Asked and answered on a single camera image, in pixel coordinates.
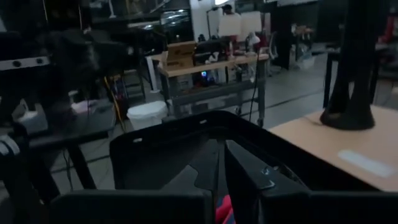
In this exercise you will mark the background workbench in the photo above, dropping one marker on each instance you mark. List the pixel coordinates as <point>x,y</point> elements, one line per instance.
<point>214,93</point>

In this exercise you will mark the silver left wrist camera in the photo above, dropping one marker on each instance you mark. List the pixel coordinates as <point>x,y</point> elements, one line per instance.
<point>21,63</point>

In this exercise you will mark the wooden shelf board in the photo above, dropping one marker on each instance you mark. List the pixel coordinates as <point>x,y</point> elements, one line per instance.
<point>214,66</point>

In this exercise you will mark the white pedestal column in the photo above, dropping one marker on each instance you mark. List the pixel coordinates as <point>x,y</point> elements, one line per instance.
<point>153,74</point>

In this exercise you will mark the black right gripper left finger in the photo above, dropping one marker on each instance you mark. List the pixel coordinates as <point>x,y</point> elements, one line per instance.
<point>202,180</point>

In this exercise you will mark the black monitor stand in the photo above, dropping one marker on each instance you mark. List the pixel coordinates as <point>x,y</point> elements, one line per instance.
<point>354,93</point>

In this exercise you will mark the black pegboard cart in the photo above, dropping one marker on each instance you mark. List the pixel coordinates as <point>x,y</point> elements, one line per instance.
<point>149,161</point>

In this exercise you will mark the white box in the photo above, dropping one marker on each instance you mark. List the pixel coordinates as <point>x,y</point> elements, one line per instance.
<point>29,119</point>

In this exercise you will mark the white desk label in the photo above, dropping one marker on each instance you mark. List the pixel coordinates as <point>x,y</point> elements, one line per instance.
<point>365,163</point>

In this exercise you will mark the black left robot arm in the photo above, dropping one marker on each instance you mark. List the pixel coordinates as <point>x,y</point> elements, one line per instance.
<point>12,174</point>

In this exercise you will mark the wooden desk grey legs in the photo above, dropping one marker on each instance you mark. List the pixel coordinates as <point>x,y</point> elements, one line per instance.
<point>367,146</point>

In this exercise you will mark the glowing blue device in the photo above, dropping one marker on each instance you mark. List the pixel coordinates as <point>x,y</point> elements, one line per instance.
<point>203,74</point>

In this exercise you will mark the white trash bin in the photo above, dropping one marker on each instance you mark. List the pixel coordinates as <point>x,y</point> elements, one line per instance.
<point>146,115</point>

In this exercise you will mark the white shade table lamp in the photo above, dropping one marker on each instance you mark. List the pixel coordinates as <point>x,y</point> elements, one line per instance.
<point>251,23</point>
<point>229,25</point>

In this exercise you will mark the person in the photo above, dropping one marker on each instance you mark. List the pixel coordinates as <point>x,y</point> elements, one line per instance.
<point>228,9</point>

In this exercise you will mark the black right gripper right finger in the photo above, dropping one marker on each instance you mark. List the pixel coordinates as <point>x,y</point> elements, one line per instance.
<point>245,174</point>

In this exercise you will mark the brown cardboard box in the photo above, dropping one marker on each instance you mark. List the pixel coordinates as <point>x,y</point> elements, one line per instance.
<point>180,56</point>

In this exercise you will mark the black side table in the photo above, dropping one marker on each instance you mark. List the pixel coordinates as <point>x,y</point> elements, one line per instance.
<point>77,127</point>

